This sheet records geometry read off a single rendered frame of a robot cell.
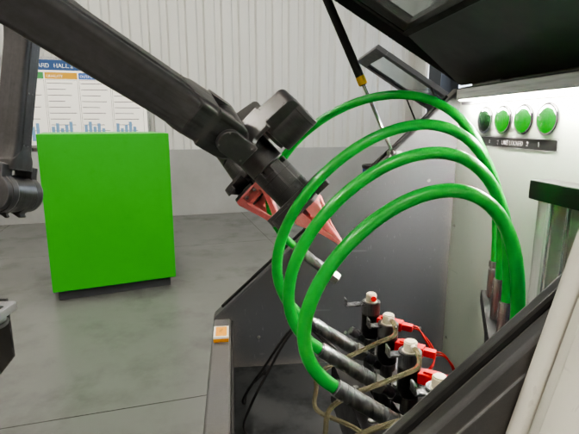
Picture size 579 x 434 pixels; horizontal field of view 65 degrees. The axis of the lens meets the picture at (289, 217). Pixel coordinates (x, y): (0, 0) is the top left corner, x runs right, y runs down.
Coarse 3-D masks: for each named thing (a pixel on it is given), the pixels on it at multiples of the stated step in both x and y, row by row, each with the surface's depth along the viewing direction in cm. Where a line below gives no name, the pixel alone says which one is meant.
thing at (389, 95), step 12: (360, 96) 73; (372, 96) 72; (384, 96) 72; (396, 96) 71; (408, 96) 71; (420, 96) 70; (432, 96) 70; (336, 108) 74; (348, 108) 74; (444, 108) 70; (456, 108) 70; (324, 120) 75; (456, 120) 70; (468, 120) 69; (312, 132) 76; (468, 132) 69; (288, 156) 78; (276, 228) 81; (492, 228) 71; (288, 240) 80; (492, 240) 72; (492, 252) 72; (492, 264) 72
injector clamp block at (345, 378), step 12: (336, 372) 74; (396, 372) 74; (360, 384) 70; (372, 396) 67; (336, 408) 75; (348, 408) 67; (396, 408) 65; (348, 420) 67; (360, 420) 62; (372, 420) 61; (348, 432) 67
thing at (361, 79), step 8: (328, 0) 92; (328, 8) 92; (336, 16) 92; (336, 24) 93; (336, 32) 94; (344, 32) 93; (344, 40) 93; (344, 48) 94; (352, 48) 94; (352, 56) 94; (352, 64) 94; (360, 72) 95; (360, 80) 95; (376, 112) 97; (392, 152) 98; (400, 152) 99
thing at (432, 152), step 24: (384, 168) 50; (480, 168) 51; (312, 240) 51; (288, 264) 52; (504, 264) 55; (288, 288) 51; (504, 288) 55; (288, 312) 52; (504, 312) 55; (312, 336) 54; (336, 360) 54
